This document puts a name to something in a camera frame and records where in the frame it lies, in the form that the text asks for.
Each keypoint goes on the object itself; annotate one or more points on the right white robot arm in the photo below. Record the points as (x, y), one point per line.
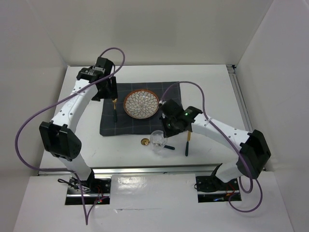
(224, 134)

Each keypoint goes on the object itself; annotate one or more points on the gold spoon green handle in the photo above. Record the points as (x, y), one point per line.
(146, 141)

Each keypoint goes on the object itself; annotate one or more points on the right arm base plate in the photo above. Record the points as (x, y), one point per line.
(211, 190)

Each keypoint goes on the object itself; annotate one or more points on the gold knife green handle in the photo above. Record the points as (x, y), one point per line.
(187, 143)

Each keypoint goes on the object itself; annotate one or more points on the gold fork green handle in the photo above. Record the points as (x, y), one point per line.
(114, 110)

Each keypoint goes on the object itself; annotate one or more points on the dark grey checked napkin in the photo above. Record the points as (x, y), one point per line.
(127, 125)

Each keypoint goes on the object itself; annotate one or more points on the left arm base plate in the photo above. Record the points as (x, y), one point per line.
(99, 194)

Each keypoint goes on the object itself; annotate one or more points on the floral patterned ceramic plate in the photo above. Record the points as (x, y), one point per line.
(141, 104)

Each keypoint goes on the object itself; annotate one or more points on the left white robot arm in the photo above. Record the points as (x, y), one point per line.
(58, 135)

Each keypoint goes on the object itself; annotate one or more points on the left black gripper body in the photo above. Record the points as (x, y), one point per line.
(104, 92)

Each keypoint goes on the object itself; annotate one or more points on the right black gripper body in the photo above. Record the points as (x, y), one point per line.
(170, 127)

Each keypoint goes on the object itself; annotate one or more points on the clear drinking glass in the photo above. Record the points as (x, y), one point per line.
(157, 143)

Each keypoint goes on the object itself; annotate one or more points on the aluminium front rail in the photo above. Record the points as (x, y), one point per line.
(156, 169)

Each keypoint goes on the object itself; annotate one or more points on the aluminium rail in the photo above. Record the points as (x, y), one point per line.
(241, 96)
(156, 169)

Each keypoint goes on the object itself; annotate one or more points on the aluminium right side rail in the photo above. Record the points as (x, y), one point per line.
(241, 96)

